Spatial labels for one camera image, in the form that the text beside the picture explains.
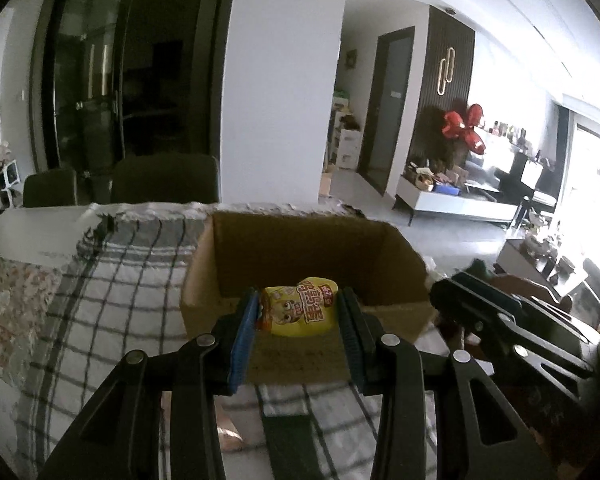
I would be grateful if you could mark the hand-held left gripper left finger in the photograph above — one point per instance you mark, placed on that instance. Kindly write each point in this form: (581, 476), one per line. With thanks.
(245, 345)

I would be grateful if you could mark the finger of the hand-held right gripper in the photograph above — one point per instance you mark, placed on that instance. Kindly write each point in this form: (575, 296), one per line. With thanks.
(475, 305)
(560, 322)

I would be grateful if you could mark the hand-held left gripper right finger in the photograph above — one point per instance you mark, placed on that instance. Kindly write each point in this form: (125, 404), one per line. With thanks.
(354, 345)

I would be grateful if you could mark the yellow snack packet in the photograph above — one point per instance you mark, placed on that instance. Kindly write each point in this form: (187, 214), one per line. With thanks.
(300, 317)

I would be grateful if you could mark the brown cardboard box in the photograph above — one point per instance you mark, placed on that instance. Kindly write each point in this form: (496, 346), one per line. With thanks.
(300, 245)

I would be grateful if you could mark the dark green jacket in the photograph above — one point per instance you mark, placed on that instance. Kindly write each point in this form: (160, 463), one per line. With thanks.
(481, 267)

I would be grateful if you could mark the brown wooden chair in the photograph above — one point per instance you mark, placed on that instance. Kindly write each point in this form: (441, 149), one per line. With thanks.
(535, 287)

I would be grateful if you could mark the dark coffee table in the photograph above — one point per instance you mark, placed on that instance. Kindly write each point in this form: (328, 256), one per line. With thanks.
(550, 255)

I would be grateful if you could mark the white low cabinet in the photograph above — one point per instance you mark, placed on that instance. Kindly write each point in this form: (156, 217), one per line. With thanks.
(460, 200)

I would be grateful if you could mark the black white checked tablecloth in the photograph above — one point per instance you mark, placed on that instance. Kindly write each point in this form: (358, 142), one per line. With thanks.
(130, 280)

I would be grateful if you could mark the black piano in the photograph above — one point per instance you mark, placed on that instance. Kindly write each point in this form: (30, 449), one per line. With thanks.
(522, 177)

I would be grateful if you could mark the large bright window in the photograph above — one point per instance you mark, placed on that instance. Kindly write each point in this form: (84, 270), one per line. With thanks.
(592, 175)

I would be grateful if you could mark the red balloon dog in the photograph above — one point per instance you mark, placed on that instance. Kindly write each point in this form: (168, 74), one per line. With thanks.
(462, 125)

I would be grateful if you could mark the dark upholstered chair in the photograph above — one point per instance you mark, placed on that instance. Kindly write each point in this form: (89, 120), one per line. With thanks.
(50, 187)
(165, 177)

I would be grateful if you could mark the white storage boxes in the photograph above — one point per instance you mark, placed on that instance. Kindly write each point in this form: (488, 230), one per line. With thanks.
(347, 145)

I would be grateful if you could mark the dark interior door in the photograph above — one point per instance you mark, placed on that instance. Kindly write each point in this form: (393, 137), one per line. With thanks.
(385, 110)

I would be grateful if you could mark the floral patterned cloth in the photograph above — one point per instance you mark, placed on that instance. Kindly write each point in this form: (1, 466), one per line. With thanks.
(15, 310)

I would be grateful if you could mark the dark glass sliding door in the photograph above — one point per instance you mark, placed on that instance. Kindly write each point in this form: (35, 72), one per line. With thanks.
(105, 70)

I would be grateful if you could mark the wall shelf with figurines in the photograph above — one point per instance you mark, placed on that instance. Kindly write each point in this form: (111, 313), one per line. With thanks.
(512, 137)

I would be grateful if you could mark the gold loop wall ornament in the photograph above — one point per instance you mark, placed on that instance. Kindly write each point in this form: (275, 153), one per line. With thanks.
(445, 72)

